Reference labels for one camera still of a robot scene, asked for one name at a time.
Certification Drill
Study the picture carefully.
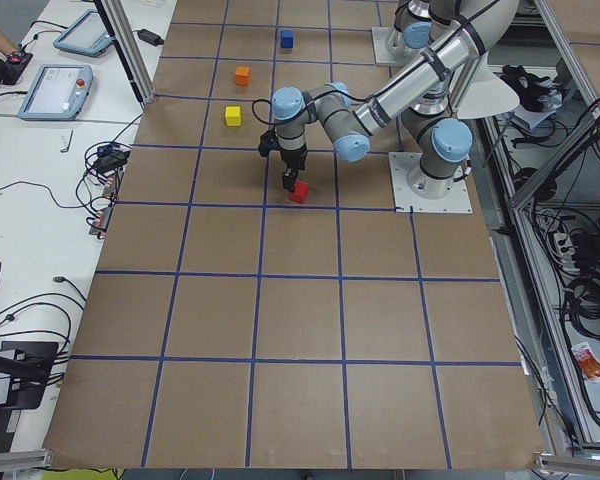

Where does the yellow wooden block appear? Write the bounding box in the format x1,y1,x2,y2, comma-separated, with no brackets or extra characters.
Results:
224,105,242,127

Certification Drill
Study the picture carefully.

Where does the teach pendant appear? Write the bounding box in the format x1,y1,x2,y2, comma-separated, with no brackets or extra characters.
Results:
18,64,93,121
53,9,112,58

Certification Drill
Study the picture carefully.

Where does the blue wooden block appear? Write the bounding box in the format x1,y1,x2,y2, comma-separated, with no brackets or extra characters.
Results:
280,29,295,49

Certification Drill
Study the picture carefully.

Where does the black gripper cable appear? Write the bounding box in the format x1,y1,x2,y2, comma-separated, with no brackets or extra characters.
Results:
252,89,366,139

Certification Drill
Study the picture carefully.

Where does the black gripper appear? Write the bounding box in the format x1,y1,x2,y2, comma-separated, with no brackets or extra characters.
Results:
280,147,308,191

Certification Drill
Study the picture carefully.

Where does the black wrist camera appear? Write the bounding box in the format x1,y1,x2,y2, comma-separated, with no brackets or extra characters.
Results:
258,129,279,158

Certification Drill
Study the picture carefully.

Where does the teach pendant far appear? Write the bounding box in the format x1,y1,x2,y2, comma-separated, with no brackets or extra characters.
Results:
53,9,112,58

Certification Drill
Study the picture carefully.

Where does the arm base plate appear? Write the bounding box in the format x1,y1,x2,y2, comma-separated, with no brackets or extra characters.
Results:
389,152,472,214
371,27,418,66

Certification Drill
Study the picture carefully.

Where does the red wooden block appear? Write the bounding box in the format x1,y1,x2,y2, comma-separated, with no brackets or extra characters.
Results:
288,180,309,204

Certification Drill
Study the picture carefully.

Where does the orange wooden block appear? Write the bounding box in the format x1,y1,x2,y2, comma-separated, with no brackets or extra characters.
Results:
234,65,252,87

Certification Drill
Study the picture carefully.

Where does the aluminium frame post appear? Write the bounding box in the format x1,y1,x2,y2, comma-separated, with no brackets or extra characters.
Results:
94,0,155,105

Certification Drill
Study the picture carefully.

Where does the teach pendant near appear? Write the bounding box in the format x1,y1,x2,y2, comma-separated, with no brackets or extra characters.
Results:
18,64,93,121

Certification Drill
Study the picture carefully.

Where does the red snack packet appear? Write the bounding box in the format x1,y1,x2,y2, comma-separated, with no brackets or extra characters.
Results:
571,342,600,382

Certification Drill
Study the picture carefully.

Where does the allen key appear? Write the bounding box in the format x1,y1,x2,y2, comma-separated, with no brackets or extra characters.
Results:
60,130,74,153

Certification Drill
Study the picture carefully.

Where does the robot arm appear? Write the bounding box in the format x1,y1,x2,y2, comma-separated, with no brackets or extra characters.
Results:
259,1,517,193
394,0,432,50

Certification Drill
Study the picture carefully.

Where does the black power adapter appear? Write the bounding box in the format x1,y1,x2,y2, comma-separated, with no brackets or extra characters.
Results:
137,29,164,46

